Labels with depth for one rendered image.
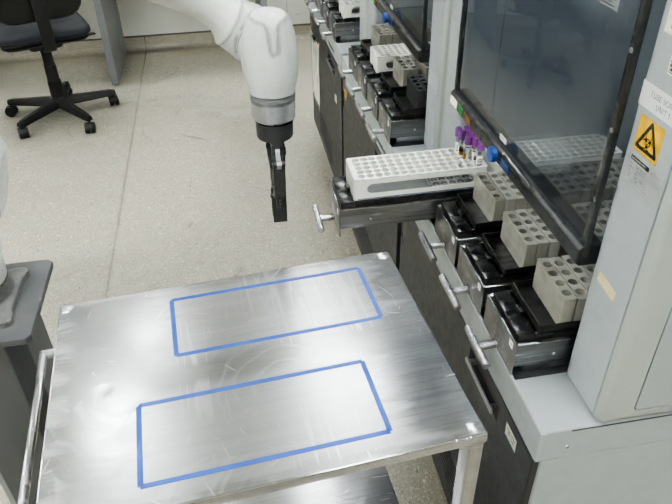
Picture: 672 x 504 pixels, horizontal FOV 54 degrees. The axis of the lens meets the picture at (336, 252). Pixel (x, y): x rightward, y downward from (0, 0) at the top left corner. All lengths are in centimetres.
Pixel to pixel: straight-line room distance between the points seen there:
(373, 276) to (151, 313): 39
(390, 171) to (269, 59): 37
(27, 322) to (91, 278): 129
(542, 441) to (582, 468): 13
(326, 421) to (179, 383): 24
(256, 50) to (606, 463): 94
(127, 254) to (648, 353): 215
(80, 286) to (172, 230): 46
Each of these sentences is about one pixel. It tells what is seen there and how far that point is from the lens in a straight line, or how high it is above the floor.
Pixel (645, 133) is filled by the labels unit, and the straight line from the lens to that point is 92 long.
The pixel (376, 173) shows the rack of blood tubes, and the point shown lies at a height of 86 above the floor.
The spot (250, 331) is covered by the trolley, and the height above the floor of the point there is 82.
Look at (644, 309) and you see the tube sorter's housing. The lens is 99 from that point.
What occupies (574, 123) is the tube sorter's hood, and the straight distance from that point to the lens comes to 104.
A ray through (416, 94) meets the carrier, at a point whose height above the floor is 87.
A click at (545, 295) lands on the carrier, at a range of 118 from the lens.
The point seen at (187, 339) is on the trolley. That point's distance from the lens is 111.
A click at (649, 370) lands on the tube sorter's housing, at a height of 85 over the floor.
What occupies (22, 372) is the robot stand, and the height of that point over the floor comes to 57.
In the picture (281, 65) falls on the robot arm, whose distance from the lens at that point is 128.
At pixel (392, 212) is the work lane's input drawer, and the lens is 145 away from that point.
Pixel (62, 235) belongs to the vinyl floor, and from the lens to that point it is 301.
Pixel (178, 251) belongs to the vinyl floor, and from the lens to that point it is 275.
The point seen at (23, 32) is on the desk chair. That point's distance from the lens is 380.
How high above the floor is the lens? 157
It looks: 36 degrees down
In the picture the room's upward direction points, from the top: 1 degrees counter-clockwise
